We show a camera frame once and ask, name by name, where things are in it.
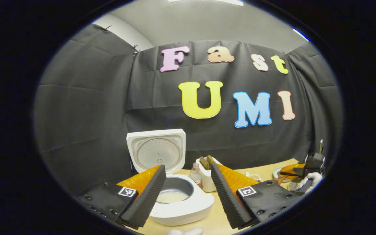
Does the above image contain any white rice cooker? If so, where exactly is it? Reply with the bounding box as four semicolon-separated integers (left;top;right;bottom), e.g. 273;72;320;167
126;129;214;226

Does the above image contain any white toaster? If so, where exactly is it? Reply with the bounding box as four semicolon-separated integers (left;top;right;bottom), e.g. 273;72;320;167
196;157;223;193

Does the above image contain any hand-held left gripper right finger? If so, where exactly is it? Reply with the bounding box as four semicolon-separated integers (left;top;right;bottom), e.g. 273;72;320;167
210;162;303;229

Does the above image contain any clear bottle with red label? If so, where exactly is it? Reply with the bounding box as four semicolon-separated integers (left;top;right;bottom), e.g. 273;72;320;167
189;162;203;188

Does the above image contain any small ceiling light panel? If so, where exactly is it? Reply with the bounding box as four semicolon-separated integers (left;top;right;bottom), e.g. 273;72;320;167
293;28;310;42

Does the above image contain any pale green plate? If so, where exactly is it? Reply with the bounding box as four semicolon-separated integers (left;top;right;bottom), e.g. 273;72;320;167
272;166;293;182

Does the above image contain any long ceiling light panel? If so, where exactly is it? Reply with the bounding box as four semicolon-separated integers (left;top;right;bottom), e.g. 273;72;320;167
168;0;244;6

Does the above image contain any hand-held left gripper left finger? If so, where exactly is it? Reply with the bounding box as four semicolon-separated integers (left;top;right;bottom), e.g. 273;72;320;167
77;165;167;229

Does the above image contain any black backdrop cloth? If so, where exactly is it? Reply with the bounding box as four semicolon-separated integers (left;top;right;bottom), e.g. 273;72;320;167
34;23;343;196

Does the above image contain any white divided dish of beans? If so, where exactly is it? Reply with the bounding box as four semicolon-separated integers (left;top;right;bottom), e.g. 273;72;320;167
245;172;263;182

